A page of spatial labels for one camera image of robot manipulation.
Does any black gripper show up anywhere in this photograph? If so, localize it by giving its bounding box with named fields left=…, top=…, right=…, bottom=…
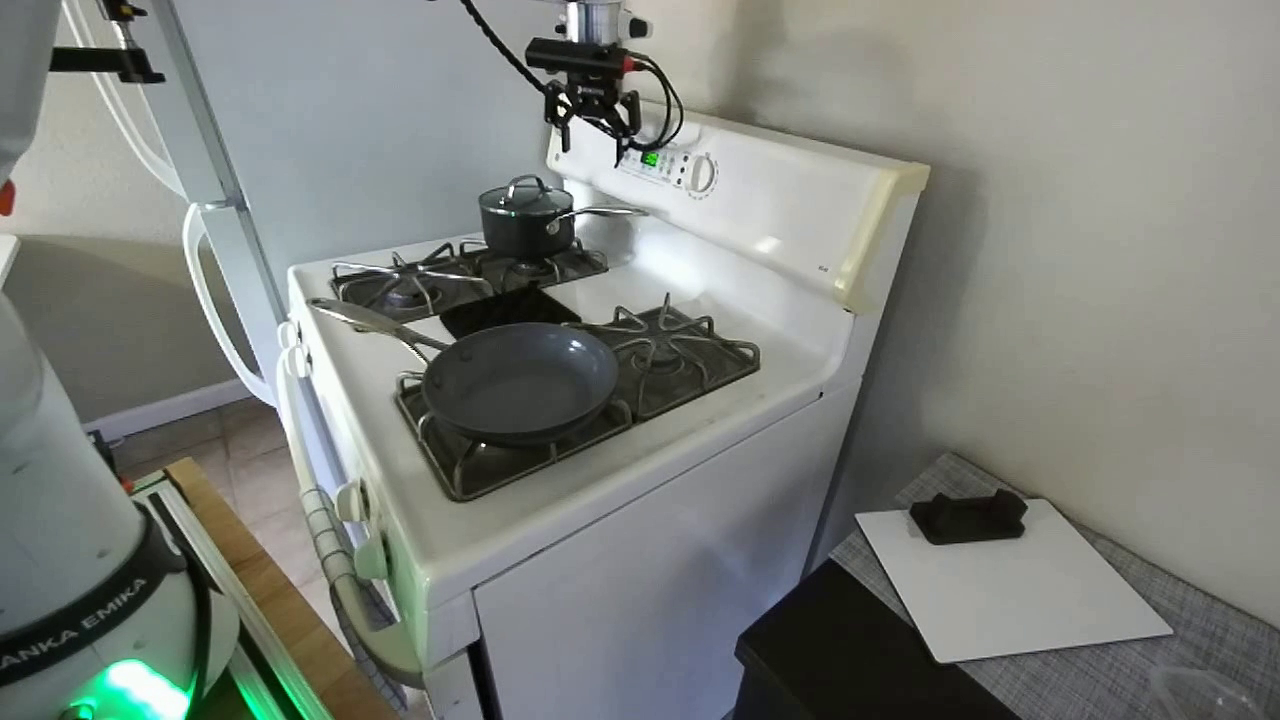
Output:
left=544, top=64, right=647, bottom=171

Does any black saucepan with steel handle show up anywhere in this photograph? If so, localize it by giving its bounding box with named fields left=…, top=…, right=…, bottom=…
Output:
left=474, top=171, right=647, bottom=268

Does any white gas stove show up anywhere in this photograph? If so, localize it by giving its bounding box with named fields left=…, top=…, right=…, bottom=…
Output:
left=273, top=87, right=936, bottom=720

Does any black burner grate under pan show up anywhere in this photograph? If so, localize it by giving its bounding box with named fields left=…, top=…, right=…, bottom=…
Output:
left=394, top=295, right=766, bottom=510

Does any black frying pan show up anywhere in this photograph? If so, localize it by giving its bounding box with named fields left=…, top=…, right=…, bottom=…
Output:
left=309, top=295, right=624, bottom=453

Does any white refrigerator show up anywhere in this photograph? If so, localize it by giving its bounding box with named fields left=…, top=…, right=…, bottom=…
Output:
left=57, top=0, right=593, bottom=412

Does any small black block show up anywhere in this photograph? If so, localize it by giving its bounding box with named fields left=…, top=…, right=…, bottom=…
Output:
left=908, top=485, right=1031, bottom=550

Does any wooden board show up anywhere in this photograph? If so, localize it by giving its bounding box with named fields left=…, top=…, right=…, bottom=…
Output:
left=164, top=453, right=402, bottom=720

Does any black box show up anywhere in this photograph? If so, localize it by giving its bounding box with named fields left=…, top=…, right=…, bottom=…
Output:
left=733, top=556, right=1023, bottom=720

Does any white flat board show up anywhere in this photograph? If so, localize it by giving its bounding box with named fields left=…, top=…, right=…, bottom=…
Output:
left=851, top=492, right=1175, bottom=670

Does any grey table mat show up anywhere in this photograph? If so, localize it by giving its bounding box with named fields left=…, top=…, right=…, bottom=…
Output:
left=824, top=450, right=1280, bottom=720

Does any clear glass bowl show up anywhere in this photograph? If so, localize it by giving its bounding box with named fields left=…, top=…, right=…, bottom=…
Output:
left=1147, top=659, right=1272, bottom=720

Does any wrist camera with red mark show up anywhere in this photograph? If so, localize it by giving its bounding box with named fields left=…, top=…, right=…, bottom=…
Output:
left=522, top=37, right=633, bottom=79

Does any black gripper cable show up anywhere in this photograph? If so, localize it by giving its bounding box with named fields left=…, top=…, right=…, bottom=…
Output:
left=456, top=0, right=691, bottom=153

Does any white refrigerator door handle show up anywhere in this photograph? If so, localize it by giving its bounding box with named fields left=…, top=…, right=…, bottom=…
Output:
left=179, top=198, right=289, bottom=408

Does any white oven door handle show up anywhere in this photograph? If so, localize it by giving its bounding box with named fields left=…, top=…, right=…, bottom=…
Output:
left=273, top=322, right=407, bottom=634

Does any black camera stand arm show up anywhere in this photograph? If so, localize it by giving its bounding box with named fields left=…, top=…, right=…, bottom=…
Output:
left=50, top=0, right=170, bottom=87

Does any aluminium rail frame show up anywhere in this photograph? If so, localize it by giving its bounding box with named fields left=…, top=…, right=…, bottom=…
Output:
left=134, top=478, right=341, bottom=720

